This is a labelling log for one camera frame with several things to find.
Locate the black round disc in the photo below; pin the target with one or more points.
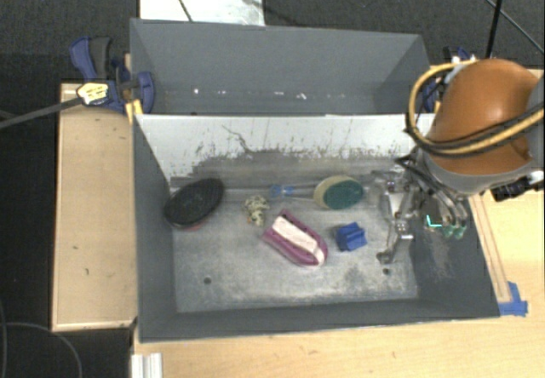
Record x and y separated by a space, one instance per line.
193 202

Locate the small blue block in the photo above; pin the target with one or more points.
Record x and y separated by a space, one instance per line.
350 236

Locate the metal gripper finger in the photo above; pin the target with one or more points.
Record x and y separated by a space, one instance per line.
396 242
386 202

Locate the grey metal bin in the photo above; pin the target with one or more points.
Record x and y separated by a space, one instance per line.
272 278

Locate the spotted small toy animal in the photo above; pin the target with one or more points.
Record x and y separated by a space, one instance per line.
256 209

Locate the clear plastic tube blue cap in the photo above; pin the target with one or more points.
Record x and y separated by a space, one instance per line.
294 191

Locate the black cylinder on white bracket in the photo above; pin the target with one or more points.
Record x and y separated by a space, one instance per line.
513 190

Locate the pale wood board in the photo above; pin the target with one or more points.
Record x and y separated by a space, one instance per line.
95 214

